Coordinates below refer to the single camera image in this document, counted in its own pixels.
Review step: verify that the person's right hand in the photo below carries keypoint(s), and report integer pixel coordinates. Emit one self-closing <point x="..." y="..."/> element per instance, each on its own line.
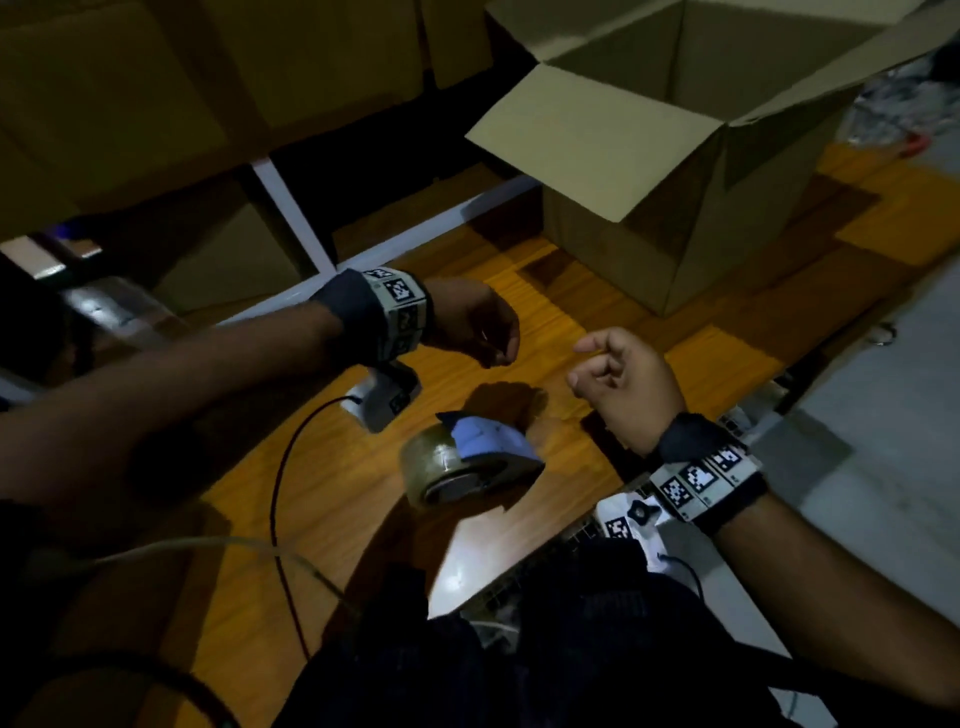
<point x="637" y="390"/>

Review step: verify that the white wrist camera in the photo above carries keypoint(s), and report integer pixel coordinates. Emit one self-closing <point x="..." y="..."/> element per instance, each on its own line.
<point x="382" y="397"/>
<point x="630" y="525"/>

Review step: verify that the person's left hand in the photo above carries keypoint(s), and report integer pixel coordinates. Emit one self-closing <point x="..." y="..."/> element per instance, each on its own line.
<point x="472" y="322"/>

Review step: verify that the pile of plastic scraps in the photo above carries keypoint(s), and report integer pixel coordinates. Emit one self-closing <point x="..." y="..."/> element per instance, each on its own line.
<point x="892" y="105"/>

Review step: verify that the open cardboard box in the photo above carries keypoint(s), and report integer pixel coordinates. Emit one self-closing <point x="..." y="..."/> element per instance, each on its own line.
<point x="600" y="142"/>

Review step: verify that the person's right forearm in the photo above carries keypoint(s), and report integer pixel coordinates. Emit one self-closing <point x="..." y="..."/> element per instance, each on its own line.
<point x="840" y="592"/>

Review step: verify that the cardboard box with barcode label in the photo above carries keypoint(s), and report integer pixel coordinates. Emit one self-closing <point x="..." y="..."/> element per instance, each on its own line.
<point x="97" y="112"/>

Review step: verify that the cardboard box under shelf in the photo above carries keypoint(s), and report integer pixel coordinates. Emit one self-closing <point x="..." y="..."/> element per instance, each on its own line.
<point x="225" y="262"/>

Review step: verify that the person's dark clothing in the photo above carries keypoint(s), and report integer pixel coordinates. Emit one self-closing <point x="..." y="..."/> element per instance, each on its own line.
<point x="562" y="660"/>

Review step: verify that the white metal shelf frame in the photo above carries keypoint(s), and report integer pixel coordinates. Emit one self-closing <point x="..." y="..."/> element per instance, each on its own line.
<point x="292" y="217"/>

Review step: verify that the person's left forearm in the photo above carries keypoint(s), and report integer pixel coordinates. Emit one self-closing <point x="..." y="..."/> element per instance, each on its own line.
<point x="150" y="405"/>

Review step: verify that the black marker wristband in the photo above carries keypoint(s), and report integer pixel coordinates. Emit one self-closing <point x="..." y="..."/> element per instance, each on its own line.
<point x="375" y="315"/>
<point x="705" y="480"/>

